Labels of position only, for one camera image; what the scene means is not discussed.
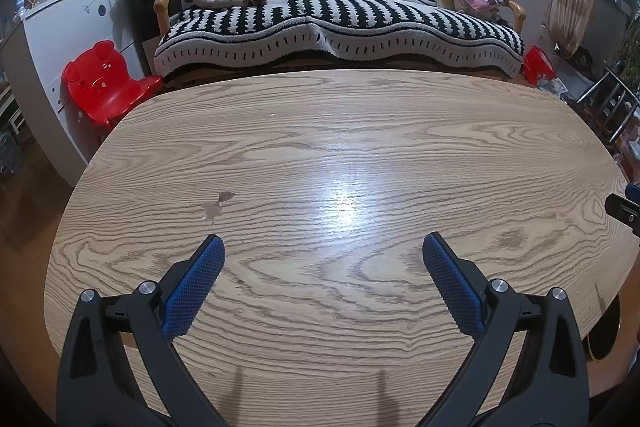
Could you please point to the black bin with yellow rim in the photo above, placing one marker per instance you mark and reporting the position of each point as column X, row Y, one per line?
column 607, row 332

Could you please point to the black and white patterned blanket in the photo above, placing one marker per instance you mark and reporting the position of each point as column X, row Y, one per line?
column 350, row 22

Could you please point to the black cabinet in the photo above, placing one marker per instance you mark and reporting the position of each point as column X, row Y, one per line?
column 150, row 7

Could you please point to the white shelf unit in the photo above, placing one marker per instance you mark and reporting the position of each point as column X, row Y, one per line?
column 12, row 117

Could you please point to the wooden armrest sofa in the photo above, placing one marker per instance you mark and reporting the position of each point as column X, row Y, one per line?
column 162, row 7

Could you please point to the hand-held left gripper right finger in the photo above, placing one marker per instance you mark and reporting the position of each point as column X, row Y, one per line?
column 455, row 277

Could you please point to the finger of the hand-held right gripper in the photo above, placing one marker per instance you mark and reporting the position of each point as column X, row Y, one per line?
column 620, row 207

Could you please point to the black metal chair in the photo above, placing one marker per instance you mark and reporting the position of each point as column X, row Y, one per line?
column 610, row 82

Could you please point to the red plastic child's chair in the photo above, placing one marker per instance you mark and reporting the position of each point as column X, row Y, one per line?
column 110, row 92

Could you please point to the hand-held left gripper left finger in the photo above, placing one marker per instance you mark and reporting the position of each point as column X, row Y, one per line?
column 192, row 287

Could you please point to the red plastic bag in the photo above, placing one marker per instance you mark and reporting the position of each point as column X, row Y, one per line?
column 537, row 64

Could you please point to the white cabinet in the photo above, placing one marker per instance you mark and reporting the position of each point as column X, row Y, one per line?
column 55, row 37

